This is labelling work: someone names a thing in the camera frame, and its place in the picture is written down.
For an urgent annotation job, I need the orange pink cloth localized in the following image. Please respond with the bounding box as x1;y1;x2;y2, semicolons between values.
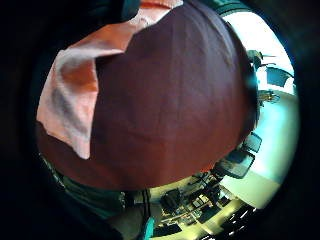
35;0;184;160

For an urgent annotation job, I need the large black computer monitor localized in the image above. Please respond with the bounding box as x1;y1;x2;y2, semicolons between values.
218;149;256;180

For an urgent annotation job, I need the black keyboard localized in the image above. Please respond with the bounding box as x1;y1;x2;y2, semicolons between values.
197;204;222;224

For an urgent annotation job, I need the black desk equipment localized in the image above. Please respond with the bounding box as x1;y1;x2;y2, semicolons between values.
159;188;184;214

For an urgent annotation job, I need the blue office chair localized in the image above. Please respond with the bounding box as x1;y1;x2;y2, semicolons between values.
265;66;295;88

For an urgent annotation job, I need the dark maroon cloth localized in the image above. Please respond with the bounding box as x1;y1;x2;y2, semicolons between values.
36;0;260;192

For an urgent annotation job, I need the the person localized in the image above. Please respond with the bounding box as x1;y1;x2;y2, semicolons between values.
39;153;134;221

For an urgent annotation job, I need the black cable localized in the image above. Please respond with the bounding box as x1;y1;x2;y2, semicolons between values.
142;188;151;234

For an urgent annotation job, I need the black office chair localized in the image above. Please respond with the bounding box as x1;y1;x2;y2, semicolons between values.
247;49;278;71

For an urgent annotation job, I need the small black computer monitor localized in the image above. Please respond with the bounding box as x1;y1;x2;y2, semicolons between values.
242;131;263;154

